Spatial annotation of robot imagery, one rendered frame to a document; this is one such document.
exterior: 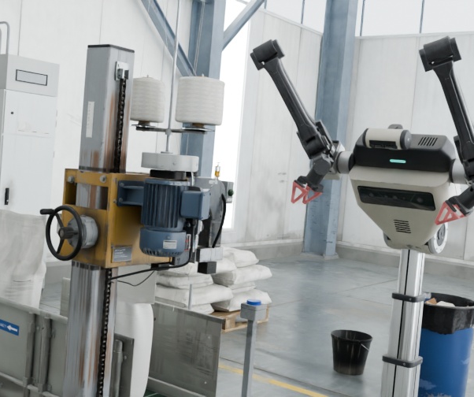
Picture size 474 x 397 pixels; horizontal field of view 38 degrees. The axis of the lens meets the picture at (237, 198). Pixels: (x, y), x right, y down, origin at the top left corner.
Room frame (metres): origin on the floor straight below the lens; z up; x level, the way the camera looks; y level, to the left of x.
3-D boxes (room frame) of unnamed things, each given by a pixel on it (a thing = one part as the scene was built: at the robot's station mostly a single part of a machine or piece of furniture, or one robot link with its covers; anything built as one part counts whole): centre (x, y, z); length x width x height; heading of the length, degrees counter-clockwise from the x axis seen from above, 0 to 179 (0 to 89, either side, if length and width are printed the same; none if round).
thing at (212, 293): (5.51, 0.30, 0.32); 0.66 x 0.43 x 0.15; 146
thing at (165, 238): (2.25, 0.23, 1.21); 0.15 x 0.15 x 0.25
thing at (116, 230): (2.42, 0.41, 1.18); 0.34 x 0.25 x 0.31; 144
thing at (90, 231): (2.25, 0.51, 1.14); 0.11 x 0.06 x 0.11; 54
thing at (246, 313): (2.76, -0.11, 0.81); 0.08 x 0.08 x 0.06; 54
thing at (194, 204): (2.23, 0.13, 1.25); 0.10 x 0.08 x 0.12; 169
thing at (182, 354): (3.20, 0.44, 0.54); 1.05 x 0.02 x 0.41; 54
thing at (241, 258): (6.15, 0.12, 0.56); 0.67 x 0.43 x 0.15; 54
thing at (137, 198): (2.27, 0.32, 1.27); 0.12 x 0.09 x 0.09; 144
